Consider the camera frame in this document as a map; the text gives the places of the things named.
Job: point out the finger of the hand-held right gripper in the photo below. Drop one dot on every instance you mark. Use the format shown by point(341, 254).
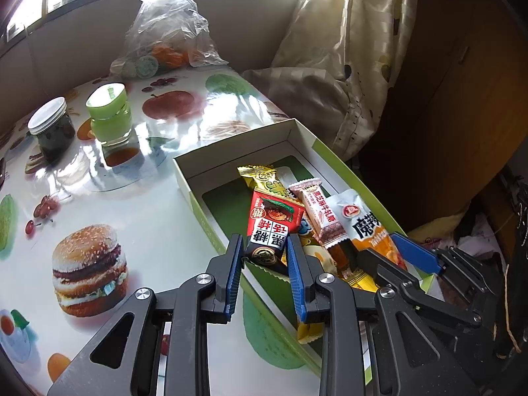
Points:
point(416, 253)
point(387, 276)

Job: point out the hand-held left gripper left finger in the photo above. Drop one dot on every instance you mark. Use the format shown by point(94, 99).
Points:
point(233, 280)

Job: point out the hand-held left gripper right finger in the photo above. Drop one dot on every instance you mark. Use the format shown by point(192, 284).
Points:
point(297, 284)

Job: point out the orange white snack pouch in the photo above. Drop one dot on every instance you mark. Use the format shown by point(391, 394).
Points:
point(363, 222)

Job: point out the red black snack packet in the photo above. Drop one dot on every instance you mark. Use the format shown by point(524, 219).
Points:
point(274, 222)

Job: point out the pink white nougat bar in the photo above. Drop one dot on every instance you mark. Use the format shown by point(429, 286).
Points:
point(319, 214)

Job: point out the green white cardboard box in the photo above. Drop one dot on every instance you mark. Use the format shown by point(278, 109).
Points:
point(222, 206)

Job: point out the brown wooden cabinet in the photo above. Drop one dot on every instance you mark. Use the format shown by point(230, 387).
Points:
point(453, 90)

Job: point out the green lid glass jar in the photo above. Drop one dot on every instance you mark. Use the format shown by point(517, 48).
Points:
point(109, 119)

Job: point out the cream spotted curtain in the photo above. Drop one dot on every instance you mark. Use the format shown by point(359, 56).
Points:
point(330, 49)

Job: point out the small round green cup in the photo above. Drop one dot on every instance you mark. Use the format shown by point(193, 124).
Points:
point(147, 66)

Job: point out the white lid jar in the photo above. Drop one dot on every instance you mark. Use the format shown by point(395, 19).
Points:
point(51, 132)

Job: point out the clear plastic bag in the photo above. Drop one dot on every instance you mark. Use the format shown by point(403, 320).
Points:
point(165, 16)

